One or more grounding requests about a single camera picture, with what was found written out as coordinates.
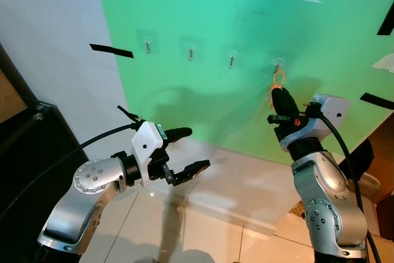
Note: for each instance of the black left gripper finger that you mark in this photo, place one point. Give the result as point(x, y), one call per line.
point(177, 133)
point(192, 170)

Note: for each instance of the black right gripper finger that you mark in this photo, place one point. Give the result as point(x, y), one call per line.
point(278, 101)
point(287, 103)

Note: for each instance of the clear adhesive metal hook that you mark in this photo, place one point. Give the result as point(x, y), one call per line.
point(147, 45)
point(232, 59)
point(190, 51)
point(278, 64)

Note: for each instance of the black tape strip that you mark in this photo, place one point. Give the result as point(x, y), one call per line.
point(377, 100)
point(386, 20)
point(111, 50)

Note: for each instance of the brown wooden furniture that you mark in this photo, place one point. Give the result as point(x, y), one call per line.
point(385, 152)

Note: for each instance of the white rounded object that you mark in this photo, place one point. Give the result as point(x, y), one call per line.
point(371, 186)

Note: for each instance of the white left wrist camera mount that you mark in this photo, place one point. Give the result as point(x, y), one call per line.
point(146, 146)

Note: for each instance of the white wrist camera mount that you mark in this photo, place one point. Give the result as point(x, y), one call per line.
point(146, 146)
point(332, 112)

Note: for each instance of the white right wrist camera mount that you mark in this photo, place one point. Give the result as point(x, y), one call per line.
point(332, 112)

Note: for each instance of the green wall board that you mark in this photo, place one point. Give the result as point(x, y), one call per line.
point(221, 23)

